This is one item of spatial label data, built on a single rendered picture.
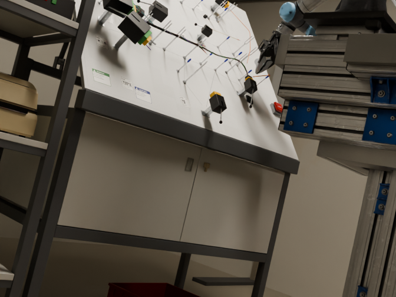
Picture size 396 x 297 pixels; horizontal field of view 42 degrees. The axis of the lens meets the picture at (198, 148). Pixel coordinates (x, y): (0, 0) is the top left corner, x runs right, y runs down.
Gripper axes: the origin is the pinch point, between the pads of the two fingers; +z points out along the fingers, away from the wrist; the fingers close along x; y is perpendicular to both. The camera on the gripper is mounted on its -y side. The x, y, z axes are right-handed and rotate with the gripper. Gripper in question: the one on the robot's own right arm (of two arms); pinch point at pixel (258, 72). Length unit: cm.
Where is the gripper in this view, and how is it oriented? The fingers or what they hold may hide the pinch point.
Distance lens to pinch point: 249.7
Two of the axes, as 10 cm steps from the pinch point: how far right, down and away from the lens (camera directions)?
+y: -3.4, -5.0, 8.0
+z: -5.6, 7.9, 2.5
